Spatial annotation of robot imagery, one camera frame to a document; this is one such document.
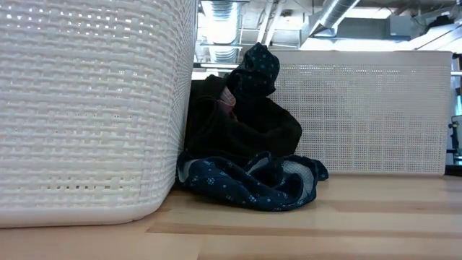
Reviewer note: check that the white woven basket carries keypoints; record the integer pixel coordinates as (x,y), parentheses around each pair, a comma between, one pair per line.
(90,108)

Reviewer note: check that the black equipment stand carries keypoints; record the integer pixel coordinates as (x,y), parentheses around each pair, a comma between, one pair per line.
(455,137)

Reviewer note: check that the black garment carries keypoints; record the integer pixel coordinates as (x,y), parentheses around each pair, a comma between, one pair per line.
(231,141)

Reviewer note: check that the corrugated silver duct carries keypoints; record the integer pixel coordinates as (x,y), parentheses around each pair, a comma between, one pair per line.
(220,21)

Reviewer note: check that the pink garment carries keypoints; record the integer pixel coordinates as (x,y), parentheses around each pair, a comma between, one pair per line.
(227,101)

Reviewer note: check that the white perforated basket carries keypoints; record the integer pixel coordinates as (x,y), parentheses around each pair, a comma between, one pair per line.
(361,119)

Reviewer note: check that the navy dotted garment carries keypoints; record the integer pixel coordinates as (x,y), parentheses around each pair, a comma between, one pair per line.
(223,180)

